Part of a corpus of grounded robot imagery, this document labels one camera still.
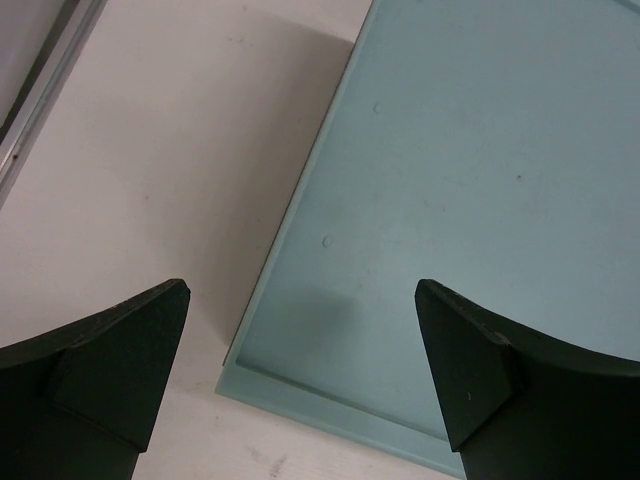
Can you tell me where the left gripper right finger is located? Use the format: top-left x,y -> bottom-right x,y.
415,280 -> 639,479

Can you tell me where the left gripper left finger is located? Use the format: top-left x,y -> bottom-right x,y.
1,279 -> 190,479

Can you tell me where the teal drawer box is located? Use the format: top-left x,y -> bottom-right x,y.
216,1 -> 639,477

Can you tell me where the aluminium rail left edge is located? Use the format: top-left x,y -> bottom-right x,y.
1,0 -> 105,202

